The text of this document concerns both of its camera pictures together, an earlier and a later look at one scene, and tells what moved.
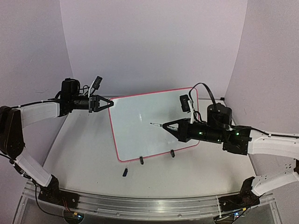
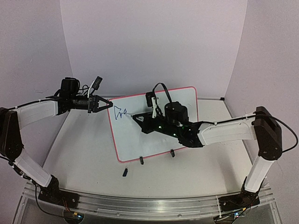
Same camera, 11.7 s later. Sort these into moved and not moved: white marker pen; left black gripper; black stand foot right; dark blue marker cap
Moved: white marker pen
Not moved: dark blue marker cap; black stand foot right; left black gripper
